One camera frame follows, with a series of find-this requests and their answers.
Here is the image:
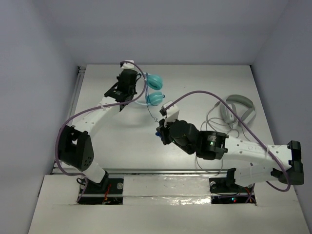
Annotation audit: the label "teal headphones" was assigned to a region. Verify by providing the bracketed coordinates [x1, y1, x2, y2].
[134, 73, 165, 106]

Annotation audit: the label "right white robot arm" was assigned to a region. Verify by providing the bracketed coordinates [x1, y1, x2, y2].
[156, 119, 304, 192]

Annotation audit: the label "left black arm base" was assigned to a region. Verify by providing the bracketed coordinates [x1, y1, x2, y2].
[76, 178, 124, 205]

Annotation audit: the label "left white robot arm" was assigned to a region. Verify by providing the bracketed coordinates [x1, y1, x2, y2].
[57, 68, 138, 192]

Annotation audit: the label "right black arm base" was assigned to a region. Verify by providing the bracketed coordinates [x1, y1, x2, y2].
[209, 168, 256, 204]

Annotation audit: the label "grey headphones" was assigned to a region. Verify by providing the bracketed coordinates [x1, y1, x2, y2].
[220, 95, 256, 126]

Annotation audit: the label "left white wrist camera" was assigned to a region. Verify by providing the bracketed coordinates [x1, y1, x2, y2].
[120, 60, 135, 70]

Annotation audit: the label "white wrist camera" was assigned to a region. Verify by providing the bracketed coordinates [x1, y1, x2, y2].
[159, 101, 180, 127]
[120, 60, 135, 70]

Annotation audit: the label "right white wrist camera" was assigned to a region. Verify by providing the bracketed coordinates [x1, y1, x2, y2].
[159, 101, 180, 127]

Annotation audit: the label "grey headphone cable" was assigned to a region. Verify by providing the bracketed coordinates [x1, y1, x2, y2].
[194, 101, 241, 176]

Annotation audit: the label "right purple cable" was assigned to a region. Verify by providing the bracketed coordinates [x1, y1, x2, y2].
[168, 91, 292, 204]

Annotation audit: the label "purple cable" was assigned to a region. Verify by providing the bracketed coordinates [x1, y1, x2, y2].
[55, 62, 148, 203]
[168, 91, 292, 204]

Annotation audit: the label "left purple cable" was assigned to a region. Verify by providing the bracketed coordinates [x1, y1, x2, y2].
[55, 62, 148, 203]

